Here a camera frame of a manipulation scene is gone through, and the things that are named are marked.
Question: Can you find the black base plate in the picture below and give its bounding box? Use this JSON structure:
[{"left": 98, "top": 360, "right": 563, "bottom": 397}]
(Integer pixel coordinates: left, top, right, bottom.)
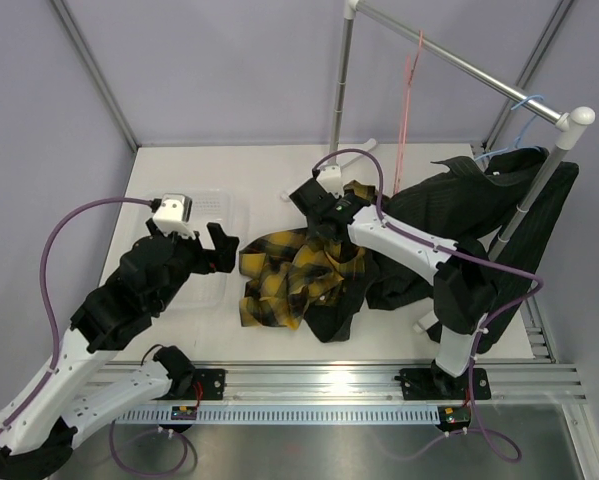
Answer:
[
  {"left": 394, "top": 367, "right": 492, "bottom": 401},
  {"left": 164, "top": 368, "right": 226, "bottom": 401}
]

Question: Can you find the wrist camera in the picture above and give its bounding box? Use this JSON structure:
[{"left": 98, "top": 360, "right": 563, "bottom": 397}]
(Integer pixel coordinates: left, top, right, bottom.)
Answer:
[
  {"left": 312, "top": 164, "right": 344, "bottom": 197},
  {"left": 152, "top": 194, "right": 198, "bottom": 238}
]

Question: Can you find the pink wire hanger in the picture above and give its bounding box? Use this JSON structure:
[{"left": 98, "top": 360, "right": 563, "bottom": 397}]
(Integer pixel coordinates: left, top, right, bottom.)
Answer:
[{"left": 392, "top": 30, "right": 424, "bottom": 194}]

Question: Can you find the white slotted cable duct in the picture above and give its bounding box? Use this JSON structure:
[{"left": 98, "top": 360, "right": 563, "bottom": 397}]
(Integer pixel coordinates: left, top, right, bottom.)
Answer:
[{"left": 116, "top": 404, "right": 440, "bottom": 425}]

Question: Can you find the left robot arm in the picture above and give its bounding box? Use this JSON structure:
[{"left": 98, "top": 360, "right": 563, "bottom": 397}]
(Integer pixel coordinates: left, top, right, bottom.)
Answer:
[{"left": 0, "top": 223, "right": 239, "bottom": 479}]

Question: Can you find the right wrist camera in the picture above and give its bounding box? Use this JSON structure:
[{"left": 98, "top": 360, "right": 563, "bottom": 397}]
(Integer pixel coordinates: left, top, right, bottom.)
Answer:
[{"left": 312, "top": 164, "right": 344, "bottom": 197}]

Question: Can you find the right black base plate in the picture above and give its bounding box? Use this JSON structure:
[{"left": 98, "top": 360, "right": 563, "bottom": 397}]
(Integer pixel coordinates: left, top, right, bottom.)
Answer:
[{"left": 394, "top": 367, "right": 492, "bottom": 401}]

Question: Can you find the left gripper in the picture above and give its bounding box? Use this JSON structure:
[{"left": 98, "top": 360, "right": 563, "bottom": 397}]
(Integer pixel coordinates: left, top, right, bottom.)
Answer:
[{"left": 149, "top": 217, "right": 239, "bottom": 313}]

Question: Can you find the dark pinstripe shirt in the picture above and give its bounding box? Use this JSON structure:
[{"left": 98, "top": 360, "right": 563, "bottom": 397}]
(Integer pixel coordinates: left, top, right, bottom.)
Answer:
[{"left": 306, "top": 148, "right": 580, "bottom": 354}]

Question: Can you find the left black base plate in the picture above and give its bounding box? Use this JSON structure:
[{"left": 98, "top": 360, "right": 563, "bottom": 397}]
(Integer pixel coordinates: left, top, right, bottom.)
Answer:
[{"left": 164, "top": 368, "right": 226, "bottom": 401}]

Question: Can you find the metal clothes rack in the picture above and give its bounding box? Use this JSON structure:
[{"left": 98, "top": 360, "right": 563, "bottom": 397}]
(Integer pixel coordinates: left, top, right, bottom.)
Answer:
[{"left": 278, "top": 0, "right": 598, "bottom": 334}]

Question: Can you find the aluminium mounting rail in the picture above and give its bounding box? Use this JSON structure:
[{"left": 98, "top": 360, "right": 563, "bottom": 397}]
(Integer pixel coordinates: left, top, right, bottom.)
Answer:
[{"left": 78, "top": 363, "right": 588, "bottom": 404}]

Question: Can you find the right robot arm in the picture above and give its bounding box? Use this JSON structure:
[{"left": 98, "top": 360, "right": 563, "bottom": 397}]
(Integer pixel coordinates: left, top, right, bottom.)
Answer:
[{"left": 289, "top": 179, "right": 496, "bottom": 399}]

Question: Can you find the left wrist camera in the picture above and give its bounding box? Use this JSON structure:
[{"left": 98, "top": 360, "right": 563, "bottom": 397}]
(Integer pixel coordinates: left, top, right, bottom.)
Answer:
[{"left": 152, "top": 194, "right": 198, "bottom": 238}]

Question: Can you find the blue wire hanger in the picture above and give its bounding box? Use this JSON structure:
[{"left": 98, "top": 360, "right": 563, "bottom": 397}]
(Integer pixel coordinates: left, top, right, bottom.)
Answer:
[{"left": 473, "top": 94, "right": 545, "bottom": 161}]

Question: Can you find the yellow plaid shirt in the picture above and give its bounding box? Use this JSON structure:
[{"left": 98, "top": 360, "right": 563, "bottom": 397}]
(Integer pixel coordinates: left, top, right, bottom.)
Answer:
[{"left": 237, "top": 180, "right": 378, "bottom": 331}]

